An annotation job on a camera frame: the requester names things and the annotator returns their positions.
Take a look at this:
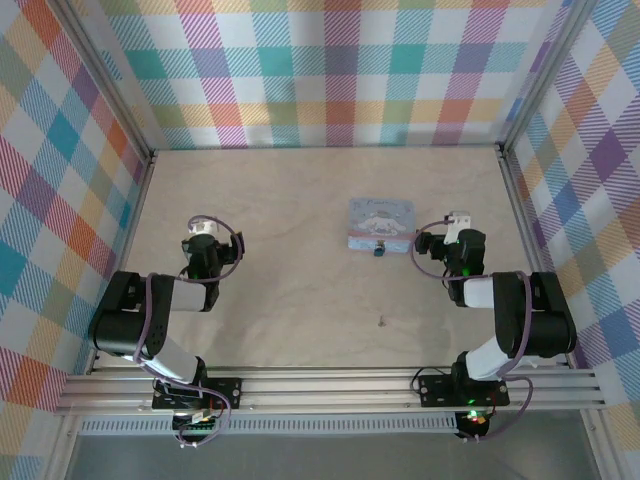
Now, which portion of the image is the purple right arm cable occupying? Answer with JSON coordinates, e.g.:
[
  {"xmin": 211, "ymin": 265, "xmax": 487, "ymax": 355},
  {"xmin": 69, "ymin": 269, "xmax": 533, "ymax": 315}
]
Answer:
[{"xmin": 410, "ymin": 218, "xmax": 534, "ymax": 444}]

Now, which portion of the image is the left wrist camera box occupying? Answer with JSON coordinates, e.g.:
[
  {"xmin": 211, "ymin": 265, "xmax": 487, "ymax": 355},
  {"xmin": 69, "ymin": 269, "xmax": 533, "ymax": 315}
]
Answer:
[{"xmin": 222, "ymin": 231, "xmax": 246, "ymax": 265}]

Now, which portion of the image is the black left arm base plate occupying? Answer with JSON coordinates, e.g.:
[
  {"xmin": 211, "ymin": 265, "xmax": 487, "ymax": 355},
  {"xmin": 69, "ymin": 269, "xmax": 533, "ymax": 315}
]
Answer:
[{"xmin": 151, "ymin": 377, "xmax": 243, "ymax": 412}]

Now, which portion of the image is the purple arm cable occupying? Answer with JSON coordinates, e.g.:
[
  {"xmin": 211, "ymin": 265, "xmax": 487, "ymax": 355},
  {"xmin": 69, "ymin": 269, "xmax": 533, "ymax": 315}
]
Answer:
[
  {"xmin": 410, "ymin": 218, "xmax": 534, "ymax": 444},
  {"xmin": 131, "ymin": 214, "xmax": 247, "ymax": 449}
]

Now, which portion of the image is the grey slotted cable duct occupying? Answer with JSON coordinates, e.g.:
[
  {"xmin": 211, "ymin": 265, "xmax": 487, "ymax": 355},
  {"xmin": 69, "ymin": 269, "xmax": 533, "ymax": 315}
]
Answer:
[{"xmin": 78, "ymin": 413, "xmax": 459, "ymax": 436}]

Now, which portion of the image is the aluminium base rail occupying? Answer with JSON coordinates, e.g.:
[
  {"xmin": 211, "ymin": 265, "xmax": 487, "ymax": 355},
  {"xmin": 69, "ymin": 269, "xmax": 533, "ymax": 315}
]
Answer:
[{"xmin": 53, "ymin": 366, "xmax": 609, "ymax": 417}]

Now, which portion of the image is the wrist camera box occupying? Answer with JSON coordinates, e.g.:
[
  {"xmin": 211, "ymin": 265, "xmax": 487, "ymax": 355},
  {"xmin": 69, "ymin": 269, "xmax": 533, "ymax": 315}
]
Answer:
[
  {"xmin": 413, "ymin": 232, "xmax": 447, "ymax": 262},
  {"xmin": 222, "ymin": 231, "xmax": 246, "ymax": 265}
]

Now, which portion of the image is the aluminium side rail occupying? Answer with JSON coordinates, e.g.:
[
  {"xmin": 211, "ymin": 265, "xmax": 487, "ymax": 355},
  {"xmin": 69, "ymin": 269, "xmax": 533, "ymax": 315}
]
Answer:
[{"xmin": 85, "ymin": 149, "xmax": 157, "ymax": 377}]

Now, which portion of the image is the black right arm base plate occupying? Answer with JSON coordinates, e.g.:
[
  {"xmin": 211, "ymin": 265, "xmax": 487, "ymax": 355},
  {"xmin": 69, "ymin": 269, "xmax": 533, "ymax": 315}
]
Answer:
[{"xmin": 418, "ymin": 372, "xmax": 512, "ymax": 408}]

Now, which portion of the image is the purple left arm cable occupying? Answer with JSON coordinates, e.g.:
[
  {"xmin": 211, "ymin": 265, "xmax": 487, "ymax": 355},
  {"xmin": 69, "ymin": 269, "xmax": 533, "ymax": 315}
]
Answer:
[{"xmin": 131, "ymin": 214, "xmax": 247, "ymax": 449}]

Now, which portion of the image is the aluminium frame post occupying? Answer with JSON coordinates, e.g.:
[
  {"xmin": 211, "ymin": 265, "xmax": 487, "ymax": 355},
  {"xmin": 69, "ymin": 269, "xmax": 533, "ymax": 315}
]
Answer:
[
  {"xmin": 58, "ymin": 0, "xmax": 157, "ymax": 167},
  {"xmin": 498, "ymin": 0, "xmax": 597, "ymax": 151}
]

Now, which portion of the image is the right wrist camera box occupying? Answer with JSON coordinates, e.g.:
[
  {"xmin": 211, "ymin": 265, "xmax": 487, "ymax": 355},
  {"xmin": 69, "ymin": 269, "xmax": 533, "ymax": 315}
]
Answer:
[{"xmin": 413, "ymin": 232, "xmax": 447, "ymax": 262}]

